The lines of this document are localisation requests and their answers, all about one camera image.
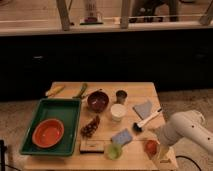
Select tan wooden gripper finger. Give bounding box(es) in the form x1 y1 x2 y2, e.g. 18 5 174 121
157 144 170 161

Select red apple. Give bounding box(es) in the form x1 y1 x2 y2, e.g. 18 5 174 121
145 140 158 155

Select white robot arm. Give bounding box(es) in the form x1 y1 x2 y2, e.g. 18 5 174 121
155 110 213 160

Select light green plastic cup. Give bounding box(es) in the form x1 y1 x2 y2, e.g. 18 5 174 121
105 143 122 160

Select white paper cup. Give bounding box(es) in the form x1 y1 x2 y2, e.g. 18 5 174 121
110 104 126 121

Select small metal cup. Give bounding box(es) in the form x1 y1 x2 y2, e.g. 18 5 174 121
116 90 127 104

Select blue sponge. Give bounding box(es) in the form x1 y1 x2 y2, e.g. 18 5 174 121
111 129 133 146

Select grey folded cloth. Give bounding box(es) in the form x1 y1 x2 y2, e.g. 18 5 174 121
133 100 152 119

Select dark wooden block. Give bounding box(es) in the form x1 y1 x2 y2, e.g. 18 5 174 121
79 140 104 153

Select brown grape bunch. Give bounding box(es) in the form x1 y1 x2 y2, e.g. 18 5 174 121
81 116 100 138

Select dark red bowl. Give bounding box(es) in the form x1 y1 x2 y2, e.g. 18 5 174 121
87 91 109 113

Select green vegetable toy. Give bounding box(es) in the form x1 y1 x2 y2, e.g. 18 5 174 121
73 83 88 99

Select green plastic tray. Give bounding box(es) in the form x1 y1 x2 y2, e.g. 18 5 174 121
20 99 81 156

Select orange bowl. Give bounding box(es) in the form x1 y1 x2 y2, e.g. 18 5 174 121
32 118 64 148

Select white bottle on shelf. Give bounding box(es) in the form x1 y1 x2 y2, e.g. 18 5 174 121
80 0 102 25

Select black floor cable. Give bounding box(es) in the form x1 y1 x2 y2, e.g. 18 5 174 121
175 154 204 171

